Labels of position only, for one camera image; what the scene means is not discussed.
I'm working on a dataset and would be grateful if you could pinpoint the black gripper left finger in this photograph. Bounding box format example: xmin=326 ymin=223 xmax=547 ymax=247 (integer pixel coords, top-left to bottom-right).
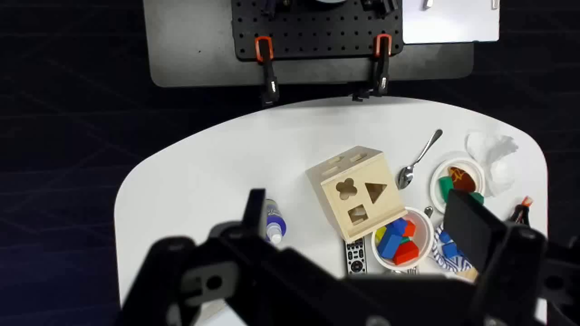
xmin=239 ymin=187 xmax=268 ymax=243

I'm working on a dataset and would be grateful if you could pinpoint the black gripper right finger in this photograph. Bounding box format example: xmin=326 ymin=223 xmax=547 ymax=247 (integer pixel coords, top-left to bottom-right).
xmin=442 ymin=189 xmax=515 ymax=278

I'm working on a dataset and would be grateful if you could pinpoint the metal spoon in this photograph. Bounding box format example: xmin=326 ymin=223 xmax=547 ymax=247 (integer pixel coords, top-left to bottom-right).
xmin=395 ymin=127 xmax=444 ymax=191

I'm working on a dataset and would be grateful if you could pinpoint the small clear bottle blue label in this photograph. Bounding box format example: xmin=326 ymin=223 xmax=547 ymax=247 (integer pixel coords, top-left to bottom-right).
xmin=263 ymin=198 xmax=290 ymax=247

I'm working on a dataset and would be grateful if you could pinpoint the bright green toy piece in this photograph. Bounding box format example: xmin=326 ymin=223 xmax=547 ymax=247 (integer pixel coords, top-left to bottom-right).
xmin=437 ymin=176 xmax=457 ymax=205

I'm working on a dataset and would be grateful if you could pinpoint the brown toy food piece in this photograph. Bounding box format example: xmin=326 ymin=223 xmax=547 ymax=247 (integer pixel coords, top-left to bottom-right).
xmin=448 ymin=167 xmax=480 ymax=194

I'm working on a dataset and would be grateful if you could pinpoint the red toy block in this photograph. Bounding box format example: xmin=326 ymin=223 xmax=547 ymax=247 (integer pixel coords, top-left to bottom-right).
xmin=392 ymin=241 xmax=422 ymax=269

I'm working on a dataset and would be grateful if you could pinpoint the blue toy block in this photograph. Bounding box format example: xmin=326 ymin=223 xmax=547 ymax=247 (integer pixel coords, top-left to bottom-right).
xmin=375 ymin=218 xmax=410 ymax=263

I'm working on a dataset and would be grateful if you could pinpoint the wooden shape sorter box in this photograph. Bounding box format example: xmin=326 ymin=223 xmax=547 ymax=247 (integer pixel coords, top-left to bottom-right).
xmin=305 ymin=145 xmax=408 ymax=245

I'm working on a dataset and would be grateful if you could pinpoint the black remote control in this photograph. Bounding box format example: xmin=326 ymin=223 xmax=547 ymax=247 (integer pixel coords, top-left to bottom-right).
xmin=343 ymin=236 xmax=368 ymax=278

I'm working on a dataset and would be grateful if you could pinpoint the orange black clamp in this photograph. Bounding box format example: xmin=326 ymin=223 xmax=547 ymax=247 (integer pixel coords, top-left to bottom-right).
xmin=252 ymin=35 xmax=283 ymax=107
xmin=352 ymin=33 xmax=395 ymax=104

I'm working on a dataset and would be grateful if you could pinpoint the black pegboard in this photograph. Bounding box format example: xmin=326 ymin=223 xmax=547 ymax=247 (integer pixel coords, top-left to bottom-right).
xmin=230 ymin=0 xmax=404 ymax=62

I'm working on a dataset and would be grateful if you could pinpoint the white board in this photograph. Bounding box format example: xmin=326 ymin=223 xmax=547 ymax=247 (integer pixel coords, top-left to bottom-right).
xmin=401 ymin=0 xmax=502 ymax=46

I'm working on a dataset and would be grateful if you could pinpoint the orange handled tool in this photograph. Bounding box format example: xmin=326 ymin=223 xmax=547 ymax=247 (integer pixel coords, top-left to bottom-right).
xmin=509 ymin=196 xmax=535 ymax=227

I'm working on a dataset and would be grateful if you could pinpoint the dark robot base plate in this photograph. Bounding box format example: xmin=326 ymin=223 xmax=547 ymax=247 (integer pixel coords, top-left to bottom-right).
xmin=141 ymin=0 xmax=477 ymax=91

